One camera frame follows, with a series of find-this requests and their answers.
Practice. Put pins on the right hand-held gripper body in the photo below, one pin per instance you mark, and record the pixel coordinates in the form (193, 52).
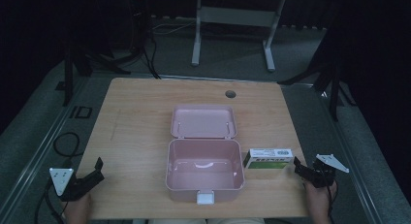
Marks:
(323, 176)

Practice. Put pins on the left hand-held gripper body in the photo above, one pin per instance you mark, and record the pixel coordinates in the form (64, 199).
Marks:
(61, 180)

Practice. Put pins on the white and green medicine box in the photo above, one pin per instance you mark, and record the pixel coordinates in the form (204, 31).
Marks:
(268, 158)

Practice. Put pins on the pink plastic storage box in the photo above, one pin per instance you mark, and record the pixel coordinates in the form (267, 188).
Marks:
(204, 166)

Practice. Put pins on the person's right hand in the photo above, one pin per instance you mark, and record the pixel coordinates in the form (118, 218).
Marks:
(318, 203)

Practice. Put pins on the person's left hand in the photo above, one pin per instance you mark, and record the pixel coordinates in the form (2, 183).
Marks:
(78, 209)

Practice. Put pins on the black metal stand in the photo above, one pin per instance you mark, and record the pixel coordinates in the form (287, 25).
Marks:
(68, 78)
(334, 94)

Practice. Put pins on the white desk frame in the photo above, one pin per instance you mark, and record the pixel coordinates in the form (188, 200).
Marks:
(237, 17)

